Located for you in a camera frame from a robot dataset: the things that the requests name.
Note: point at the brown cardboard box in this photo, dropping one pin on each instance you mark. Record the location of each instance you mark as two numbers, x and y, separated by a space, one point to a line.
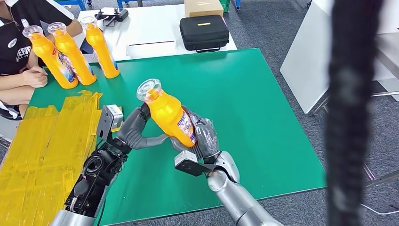
203 7

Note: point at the black handheld device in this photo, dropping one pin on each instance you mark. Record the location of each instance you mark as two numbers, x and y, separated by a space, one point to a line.
121 14

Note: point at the stainless steel table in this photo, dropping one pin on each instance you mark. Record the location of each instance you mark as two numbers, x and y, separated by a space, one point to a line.
391 46

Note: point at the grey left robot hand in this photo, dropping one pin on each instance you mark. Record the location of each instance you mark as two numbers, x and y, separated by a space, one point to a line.
132 131

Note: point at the navy blue folder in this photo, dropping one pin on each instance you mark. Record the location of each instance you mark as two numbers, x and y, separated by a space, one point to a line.
87 47

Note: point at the white panel table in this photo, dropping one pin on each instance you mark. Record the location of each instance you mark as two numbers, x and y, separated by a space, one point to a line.
299 62

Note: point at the orange plastic bottle clear cap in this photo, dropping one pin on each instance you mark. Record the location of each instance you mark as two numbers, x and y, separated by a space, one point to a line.
104 56
168 118
53 65
76 59

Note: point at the green plastic crate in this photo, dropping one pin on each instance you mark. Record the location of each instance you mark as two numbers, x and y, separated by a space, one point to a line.
225 5

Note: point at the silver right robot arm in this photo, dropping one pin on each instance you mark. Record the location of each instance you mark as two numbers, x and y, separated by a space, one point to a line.
237 199

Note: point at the person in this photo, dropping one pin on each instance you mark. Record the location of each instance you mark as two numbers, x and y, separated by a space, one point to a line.
12 46

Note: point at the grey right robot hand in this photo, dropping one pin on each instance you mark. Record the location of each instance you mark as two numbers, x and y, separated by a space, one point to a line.
207 137

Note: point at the person's right hand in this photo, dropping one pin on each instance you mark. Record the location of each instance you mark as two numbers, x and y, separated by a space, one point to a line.
35 77

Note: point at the green table mat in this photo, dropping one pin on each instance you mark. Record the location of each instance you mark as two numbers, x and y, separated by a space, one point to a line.
249 93

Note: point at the yellow tape covering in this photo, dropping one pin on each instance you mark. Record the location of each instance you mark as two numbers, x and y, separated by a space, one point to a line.
28 162

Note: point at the blue metal rack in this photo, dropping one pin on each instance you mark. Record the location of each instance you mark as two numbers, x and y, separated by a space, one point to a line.
78 3
120 3

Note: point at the black zip carry case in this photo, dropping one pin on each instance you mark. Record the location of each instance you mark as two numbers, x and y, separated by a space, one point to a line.
204 33

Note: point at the thin black strip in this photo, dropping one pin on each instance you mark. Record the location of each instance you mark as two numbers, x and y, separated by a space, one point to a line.
151 43

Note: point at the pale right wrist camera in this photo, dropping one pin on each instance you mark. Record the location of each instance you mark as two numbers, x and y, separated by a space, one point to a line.
190 165

